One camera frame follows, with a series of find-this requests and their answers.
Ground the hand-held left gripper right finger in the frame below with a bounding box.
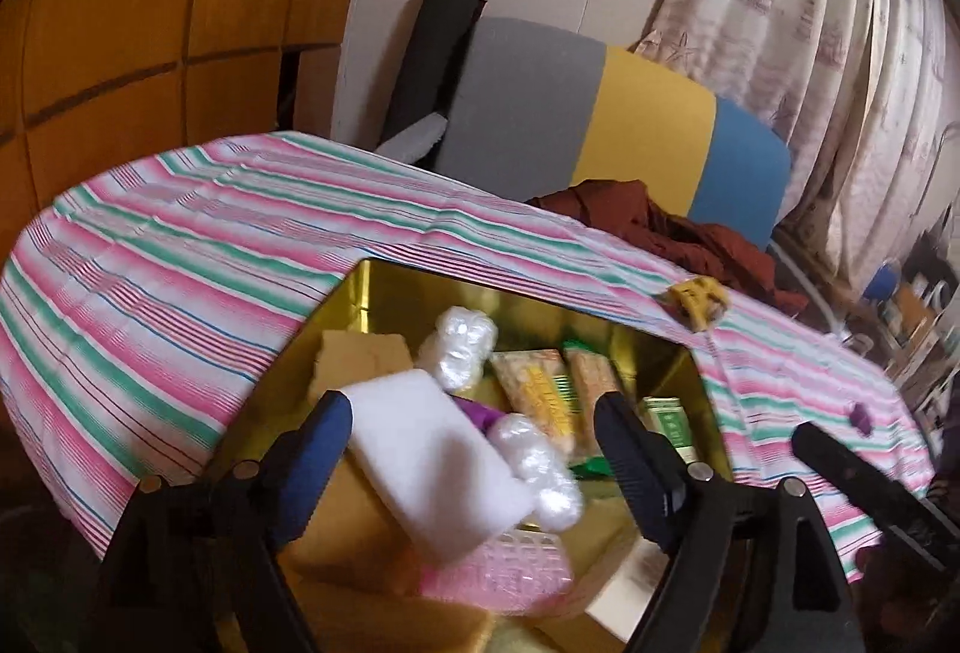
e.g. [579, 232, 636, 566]
[592, 393, 865, 653]

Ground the black rolled mat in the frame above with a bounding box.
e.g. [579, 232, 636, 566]
[379, 0, 488, 163]

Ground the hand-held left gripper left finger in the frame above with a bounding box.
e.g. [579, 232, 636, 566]
[96, 390, 355, 653]

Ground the grey yellow blue chair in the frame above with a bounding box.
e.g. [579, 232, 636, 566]
[435, 16, 792, 249]

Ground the white foam block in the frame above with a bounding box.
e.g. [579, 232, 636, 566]
[339, 369, 535, 562]

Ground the dark red jacket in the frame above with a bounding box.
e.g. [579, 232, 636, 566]
[525, 178, 811, 317]

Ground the blue container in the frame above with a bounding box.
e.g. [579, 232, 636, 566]
[862, 263, 901, 305]

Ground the pink bubble wrap item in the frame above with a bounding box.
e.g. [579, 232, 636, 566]
[420, 524, 575, 616]

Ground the beige carton box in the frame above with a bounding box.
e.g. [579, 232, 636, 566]
[585, 533, 676, 646]

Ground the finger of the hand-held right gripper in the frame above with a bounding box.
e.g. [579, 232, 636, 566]
[791, 422, 960, 575]

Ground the gold tin box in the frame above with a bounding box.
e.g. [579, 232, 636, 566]
[202, 258, 732, 653]

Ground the striped tablecloth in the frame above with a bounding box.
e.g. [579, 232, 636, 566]
[0, 130, 935, 583]

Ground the printed beige curtain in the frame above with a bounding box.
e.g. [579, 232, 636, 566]
[634, 0, 960, 294]

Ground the green white carton box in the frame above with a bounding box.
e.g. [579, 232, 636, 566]
[637, 396, 702, 467]

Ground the wooden cabinet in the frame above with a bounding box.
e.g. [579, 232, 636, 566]
[0, 0, 387, 249]

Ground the yellow green snack packet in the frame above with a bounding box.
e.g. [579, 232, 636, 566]
[566, 347, 623, 459]
[491, 351, 578, 437]

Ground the white foam padding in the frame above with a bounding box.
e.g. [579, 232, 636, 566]
[375, 112, 449, 163]

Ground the purple plastic bag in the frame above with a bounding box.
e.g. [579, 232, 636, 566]
[461, 398, 511, 433]

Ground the white plastic bag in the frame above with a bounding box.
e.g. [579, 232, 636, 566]
[487, 413, 584, 532]
[416, 306, 500, 393]

